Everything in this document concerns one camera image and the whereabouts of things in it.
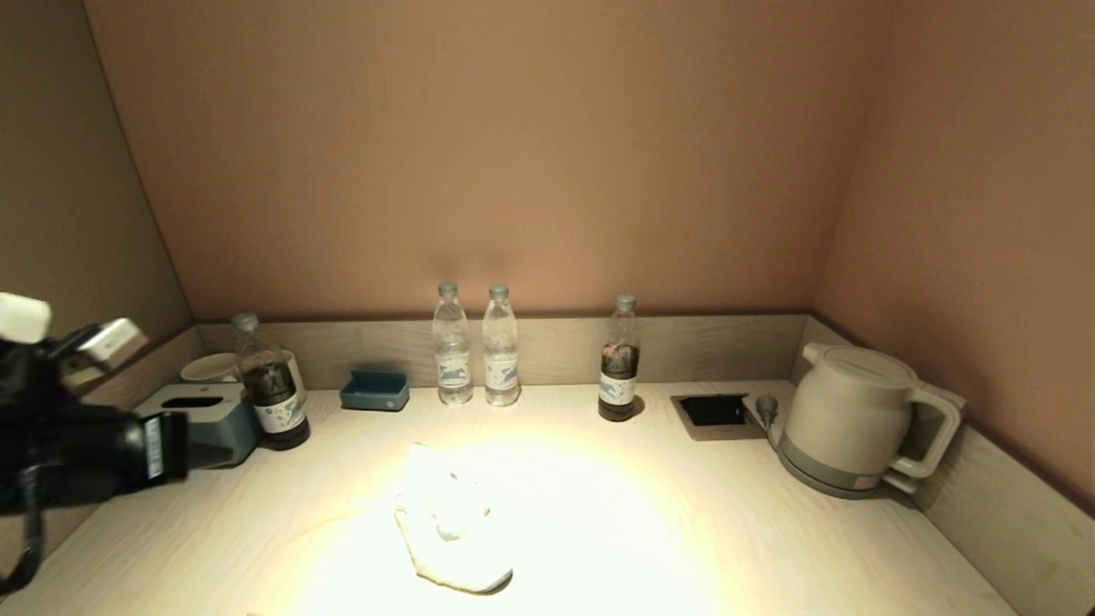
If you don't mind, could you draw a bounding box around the small blue tray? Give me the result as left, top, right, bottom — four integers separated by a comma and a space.
340, 370, 411, 412

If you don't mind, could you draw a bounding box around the grey kettle base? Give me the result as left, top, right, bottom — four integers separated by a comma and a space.
774, 441, 923, 502

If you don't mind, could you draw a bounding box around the white electric kettle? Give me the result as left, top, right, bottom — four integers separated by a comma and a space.
780, 342, 969, 497

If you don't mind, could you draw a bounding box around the black recessed power socket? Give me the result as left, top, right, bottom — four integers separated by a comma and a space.
672, 393, 768, 441

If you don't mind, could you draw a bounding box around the blue-grey tissue box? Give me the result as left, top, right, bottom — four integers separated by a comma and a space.
135, 382, 263, 470

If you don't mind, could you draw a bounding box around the white cleaning cloth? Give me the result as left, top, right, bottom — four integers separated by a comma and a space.
394, 441, 515, 595

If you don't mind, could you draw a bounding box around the dark tea plastic bottle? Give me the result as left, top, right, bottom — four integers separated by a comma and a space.
231, 312, 311, 451
598, 293, 642, 423

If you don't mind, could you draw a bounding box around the white ceramic cup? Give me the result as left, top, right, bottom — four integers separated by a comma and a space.
181, 352, 240, 383
278, 349, 307, 403

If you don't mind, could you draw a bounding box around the clear water plastic bottle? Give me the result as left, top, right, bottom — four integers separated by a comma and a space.
432, 281, 474, 406
482, 283, 522, 407

